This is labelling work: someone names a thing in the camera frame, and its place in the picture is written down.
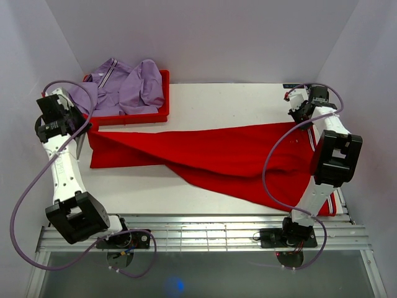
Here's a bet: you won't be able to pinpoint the red trousers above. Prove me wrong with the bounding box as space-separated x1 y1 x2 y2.
87 121 337 217

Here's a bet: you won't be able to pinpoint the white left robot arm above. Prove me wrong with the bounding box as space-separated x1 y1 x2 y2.
35 88 132 248

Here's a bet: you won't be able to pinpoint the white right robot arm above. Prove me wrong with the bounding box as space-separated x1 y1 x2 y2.
280 85 363 246

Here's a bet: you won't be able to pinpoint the small dark table label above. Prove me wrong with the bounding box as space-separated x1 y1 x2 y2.
282 83 299 89

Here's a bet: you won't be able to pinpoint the purple shirt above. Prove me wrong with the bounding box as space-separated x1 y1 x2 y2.
68 58 165 117

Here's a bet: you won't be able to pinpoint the red plastic bin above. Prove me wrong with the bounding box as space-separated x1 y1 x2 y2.
90 70 170 126

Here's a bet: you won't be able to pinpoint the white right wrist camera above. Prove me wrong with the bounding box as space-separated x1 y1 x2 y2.
284 89 307 112

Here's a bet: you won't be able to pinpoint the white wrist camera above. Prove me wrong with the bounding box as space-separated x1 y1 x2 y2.
42 88 74 109
284 89 307 112

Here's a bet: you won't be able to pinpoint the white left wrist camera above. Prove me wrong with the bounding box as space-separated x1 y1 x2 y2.
42 88 74 109

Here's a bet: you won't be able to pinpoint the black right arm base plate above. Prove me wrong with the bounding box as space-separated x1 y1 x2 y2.
259 228 318 248

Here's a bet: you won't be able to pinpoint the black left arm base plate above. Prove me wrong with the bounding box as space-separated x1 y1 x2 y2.
96 231 151 250

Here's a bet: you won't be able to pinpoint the aluminium table edge rail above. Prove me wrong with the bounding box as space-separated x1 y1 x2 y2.
36 214 372 253

